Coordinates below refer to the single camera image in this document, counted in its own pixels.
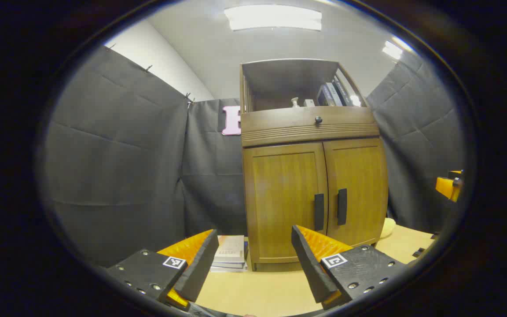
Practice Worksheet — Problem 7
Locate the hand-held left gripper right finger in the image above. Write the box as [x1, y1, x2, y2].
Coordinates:
[291, 225, 408, 309]

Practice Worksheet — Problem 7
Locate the wooden double-door shoe cabinet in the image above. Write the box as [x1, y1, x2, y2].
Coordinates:
[239, 59, 389, 272]

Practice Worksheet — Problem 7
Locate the dark navy book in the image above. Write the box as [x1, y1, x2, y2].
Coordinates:
[333, 78, 354, 107]

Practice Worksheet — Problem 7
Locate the wooden drawer with black knob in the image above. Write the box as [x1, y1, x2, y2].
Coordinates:
[241, 106, 380, 147]

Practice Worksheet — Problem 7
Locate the black backdrop cloth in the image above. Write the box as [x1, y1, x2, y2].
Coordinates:
[42, 44, 465, 267]

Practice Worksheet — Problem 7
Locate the light grey book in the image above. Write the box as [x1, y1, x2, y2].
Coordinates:
[325, 82, 343, 107]

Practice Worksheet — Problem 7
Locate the blue book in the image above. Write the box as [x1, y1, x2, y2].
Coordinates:
[317, 85, 334, 107]

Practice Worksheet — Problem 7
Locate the small ceiling light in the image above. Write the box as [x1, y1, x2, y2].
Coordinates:
[382, 41, 404, 60]

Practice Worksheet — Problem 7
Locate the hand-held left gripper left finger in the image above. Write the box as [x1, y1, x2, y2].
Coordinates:
[106, 229, 220, 310]

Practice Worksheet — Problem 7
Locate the large ceiling light panel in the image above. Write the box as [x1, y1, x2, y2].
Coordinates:
[224, 5, 323, 31]

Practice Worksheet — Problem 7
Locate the wooden cabinet door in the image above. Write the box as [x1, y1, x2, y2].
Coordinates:
[323, 138, 389, 247]
[243, 142, 329, 264]

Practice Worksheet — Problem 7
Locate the beige paperback book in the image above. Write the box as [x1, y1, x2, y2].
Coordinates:
[214, 235, 246, 264]

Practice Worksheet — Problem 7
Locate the pale yellow fluffy pad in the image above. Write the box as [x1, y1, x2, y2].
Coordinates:
[379, 218, 396, 239]

